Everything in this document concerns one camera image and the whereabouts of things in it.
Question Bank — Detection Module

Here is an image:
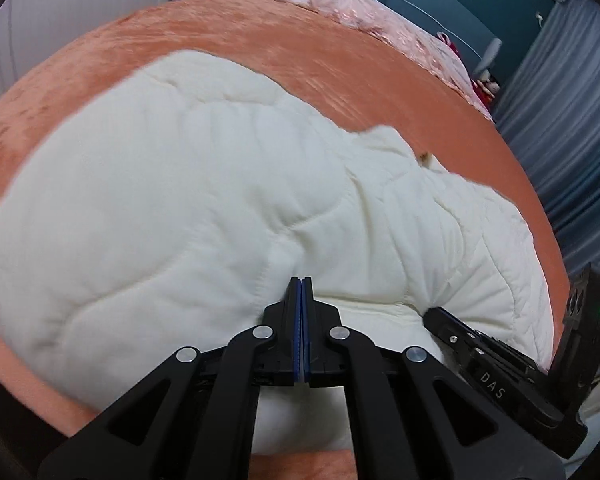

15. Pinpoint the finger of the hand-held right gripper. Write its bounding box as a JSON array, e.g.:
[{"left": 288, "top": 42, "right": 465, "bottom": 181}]
[{"left": 423, "top": 307, "right": 477, "bottom": 357}]

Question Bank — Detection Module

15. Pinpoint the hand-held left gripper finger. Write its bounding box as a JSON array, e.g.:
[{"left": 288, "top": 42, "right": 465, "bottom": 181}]
[
  {"left": 37, "top": 276, "right": 302, "bottom": 480},
  {"left": 302, "top": 277, "right": 566, "bottom": 480}
]

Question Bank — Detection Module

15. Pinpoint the white quilted comforter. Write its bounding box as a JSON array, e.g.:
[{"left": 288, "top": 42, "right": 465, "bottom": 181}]
[{"left": 0, "top": 49, "right": 556, "bottom": 457}]

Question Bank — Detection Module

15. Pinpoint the blue grey curtain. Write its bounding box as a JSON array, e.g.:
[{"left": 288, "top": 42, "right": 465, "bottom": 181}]
[{"left": 494, "top": 0, "right": 600, "bottom": 288}]

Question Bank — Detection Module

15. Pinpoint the orange plush bed blanket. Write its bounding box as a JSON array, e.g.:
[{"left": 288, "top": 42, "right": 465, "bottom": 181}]
[{"left": 0, "top": 0, "right": 572, "bottom": 480}]

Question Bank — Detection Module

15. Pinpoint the pink floral quilt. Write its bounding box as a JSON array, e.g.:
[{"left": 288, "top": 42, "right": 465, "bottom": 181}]
[{"left": 239, "top": 0, "right": 496, "bottom": 122}]

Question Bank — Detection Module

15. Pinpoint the white panelled wardrobe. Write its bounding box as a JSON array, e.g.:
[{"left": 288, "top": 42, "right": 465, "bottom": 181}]
[{"left": 0, "top": 0, "right": 182, "bottom": 111}]

